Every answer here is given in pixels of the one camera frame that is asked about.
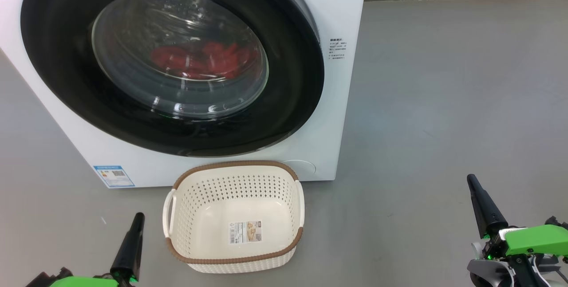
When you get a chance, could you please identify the blue energy label sticker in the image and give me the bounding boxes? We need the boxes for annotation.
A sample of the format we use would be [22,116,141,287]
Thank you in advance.
[93,165,135,189]

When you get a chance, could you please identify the cream perforated basket, brown rim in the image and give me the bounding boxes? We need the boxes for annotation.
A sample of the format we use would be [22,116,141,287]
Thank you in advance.
[162,161,305,274]

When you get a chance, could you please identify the right gripper, green band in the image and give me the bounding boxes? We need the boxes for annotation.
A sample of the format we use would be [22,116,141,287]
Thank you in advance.
[467,174,568,287]

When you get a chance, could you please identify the printed product label sticker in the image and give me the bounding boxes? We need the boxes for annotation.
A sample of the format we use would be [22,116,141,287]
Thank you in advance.
[229,221,263,245]

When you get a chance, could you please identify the red shirt with white sleeves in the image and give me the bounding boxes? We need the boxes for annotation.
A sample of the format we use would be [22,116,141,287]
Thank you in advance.
[202,41,258,80]

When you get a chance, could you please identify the left gripper, green band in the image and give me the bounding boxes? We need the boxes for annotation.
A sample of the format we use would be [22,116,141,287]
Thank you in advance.
[49,212,145,287]

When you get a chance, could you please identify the glass washing machine door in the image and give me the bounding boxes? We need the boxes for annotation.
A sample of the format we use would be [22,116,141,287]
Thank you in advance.
[20,0,325,158]

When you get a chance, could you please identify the round white filter cover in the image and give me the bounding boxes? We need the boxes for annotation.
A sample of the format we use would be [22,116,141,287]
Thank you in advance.
[284,159,316,176]

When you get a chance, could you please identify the white front-load washing machine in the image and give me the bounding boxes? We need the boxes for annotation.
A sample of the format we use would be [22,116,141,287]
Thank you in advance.
[0,0,369,189]

